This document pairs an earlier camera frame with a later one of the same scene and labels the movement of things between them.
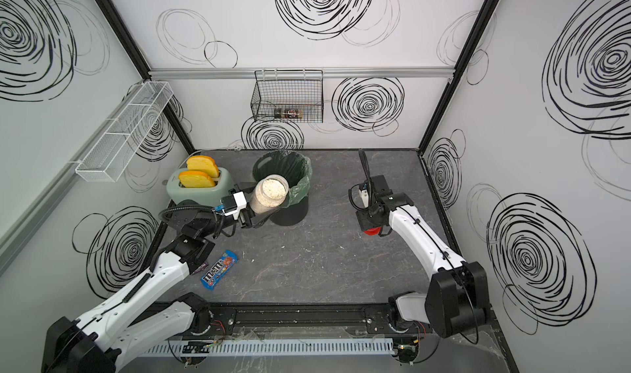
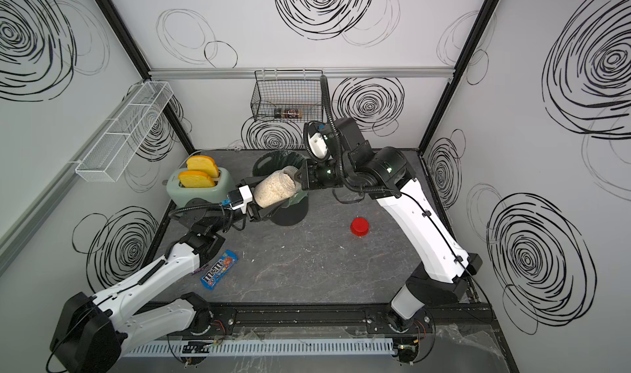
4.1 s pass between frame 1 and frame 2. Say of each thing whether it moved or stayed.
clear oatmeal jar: moved
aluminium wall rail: stayed
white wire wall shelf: stayed
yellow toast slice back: stayed
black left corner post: stayed
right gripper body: moved
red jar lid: moved
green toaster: stayed
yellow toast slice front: stayed
